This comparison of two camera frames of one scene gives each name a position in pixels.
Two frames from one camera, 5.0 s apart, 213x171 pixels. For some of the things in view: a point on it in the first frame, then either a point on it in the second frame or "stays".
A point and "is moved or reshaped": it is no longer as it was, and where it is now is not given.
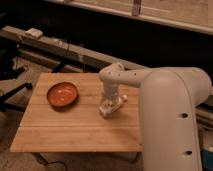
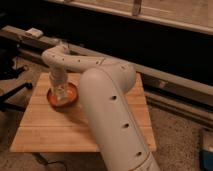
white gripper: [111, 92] → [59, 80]
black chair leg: [5, 105] stays
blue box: [206, 159] stays
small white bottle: [111, 105] is moved or reshaped
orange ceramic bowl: [62, 94] stays
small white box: [34, 33] stays
